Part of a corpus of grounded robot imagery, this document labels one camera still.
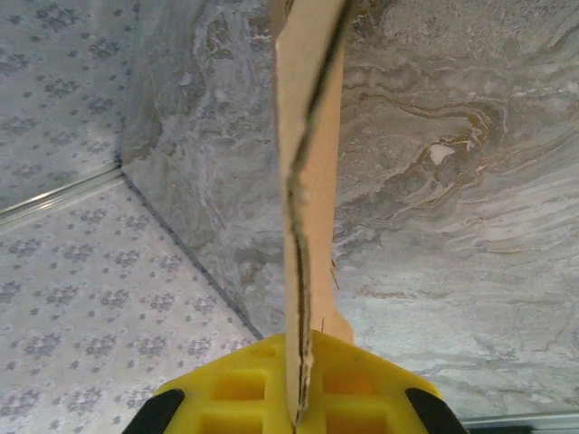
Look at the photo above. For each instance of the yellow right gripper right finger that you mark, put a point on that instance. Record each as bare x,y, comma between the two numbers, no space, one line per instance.
362,398

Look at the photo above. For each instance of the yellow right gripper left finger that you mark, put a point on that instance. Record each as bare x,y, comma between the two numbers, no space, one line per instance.
235,398

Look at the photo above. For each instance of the aluminium frame post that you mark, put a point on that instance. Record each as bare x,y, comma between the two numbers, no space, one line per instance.
54,196

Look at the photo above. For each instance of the cardboard sheet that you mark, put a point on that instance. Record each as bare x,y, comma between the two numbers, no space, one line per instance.
312,158

